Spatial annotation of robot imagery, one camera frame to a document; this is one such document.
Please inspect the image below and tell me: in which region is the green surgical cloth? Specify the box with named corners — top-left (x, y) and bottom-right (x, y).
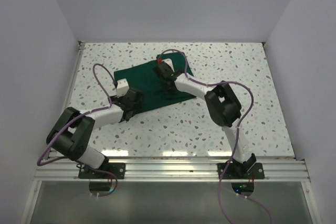
top-left (114, 60), bottom-right (195, 114)

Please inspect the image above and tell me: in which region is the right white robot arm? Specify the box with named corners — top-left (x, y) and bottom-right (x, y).
top-left (154, 60), bottom-right (256, 178)

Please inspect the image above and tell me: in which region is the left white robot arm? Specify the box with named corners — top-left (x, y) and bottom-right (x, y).
top-left (46, 88), bottom-right (144, 178)

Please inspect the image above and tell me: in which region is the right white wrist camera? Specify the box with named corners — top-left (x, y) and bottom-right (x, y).
top-left (157, 58), bottom-right (174, 70)

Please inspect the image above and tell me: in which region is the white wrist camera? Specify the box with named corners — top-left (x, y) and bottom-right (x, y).
top-left (115, 79), bottom-right (129, 97)
top-left (157, 58), bottom-right (174, 70)

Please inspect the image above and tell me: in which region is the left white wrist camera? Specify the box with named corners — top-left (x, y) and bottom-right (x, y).
top-left (115, 79), bottom-right (129, 97)

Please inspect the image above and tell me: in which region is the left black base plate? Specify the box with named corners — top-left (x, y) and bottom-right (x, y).
top-left (76, 163), bottom-right (126, 179)

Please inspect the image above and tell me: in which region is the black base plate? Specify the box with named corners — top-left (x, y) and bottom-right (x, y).
top-left (76, 163), bottom-right (126, 179)
top-left (223, 163), bottom-right (265, 180)

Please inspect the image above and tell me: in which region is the aluminium left side rail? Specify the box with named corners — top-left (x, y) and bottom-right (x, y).
top-left (48, 40), bottom-right (85, 159)

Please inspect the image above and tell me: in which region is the aluminium rail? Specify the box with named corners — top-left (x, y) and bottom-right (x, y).
top-left (34, 157), bottom-right (310, 182)
top-left (48, 40), bottom-right (85, 159)

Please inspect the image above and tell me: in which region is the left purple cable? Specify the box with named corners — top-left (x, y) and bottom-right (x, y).
top-left (36, 63), bottom-right (119, 198)

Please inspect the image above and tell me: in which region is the aluminium front rail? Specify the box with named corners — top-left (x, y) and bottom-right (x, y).
top-left (34, 157), bottom-right (310, 182)

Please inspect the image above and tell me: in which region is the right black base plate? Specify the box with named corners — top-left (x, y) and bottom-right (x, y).
top-left (223, 163), bottom-right (265, 180)

